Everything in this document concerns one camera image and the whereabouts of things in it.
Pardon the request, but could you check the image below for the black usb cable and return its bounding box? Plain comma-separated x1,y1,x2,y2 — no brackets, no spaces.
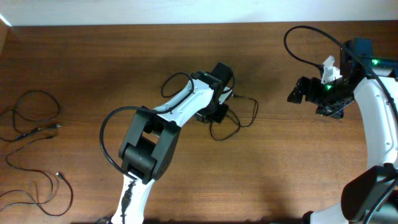
209,93,259,142

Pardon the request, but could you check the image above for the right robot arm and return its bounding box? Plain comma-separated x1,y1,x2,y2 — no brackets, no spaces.
287,38,397,223

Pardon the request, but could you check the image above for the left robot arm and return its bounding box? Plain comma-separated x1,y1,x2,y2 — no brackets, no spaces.
108,62,234,223

